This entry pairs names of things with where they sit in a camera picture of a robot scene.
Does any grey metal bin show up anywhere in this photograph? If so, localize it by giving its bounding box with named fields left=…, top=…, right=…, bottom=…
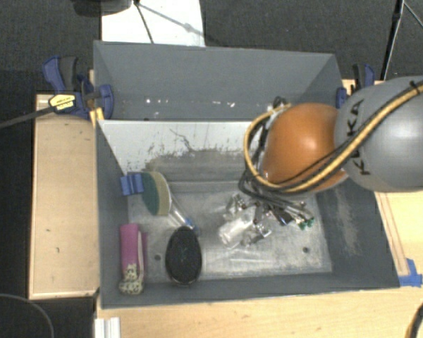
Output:
left=92, top=39, right=401, bottom=309

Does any pink box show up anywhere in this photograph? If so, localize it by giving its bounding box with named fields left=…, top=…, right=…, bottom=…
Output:
left=119, top=223, right=149, bottom=284

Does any pale wood board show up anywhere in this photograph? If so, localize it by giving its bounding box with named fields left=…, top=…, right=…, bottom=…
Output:
left=27, top=93, right=102, bottom=301

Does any green and beige sponge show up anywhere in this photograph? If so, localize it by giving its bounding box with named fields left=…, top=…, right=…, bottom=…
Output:
left=142, top=170, right=173, bottom=218

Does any clear plastic bottle blue cap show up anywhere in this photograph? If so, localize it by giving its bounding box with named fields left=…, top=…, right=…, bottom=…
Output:
left=168, top=194, right=202, bottom=236

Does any black oval brush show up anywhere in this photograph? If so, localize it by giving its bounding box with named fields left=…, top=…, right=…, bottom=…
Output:
left=164, top=225, right=203, bottom=287

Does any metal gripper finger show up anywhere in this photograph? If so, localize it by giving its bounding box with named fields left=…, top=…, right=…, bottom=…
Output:
left=226, top=192, right=248, bottom=221
left=245, top=222, right=273, bottom=246

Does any spotted toy animal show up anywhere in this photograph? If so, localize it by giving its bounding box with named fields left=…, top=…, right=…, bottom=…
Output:
left=118, top=263, right=145, bottom=296

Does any black cylinder on white bracket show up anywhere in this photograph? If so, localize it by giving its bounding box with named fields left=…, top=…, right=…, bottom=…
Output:
left=274, top=209, right=295, bottom=227

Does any blue plastic clip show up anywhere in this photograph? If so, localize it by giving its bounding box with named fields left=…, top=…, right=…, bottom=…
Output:
left=119, top=173, right=145, bottom=196

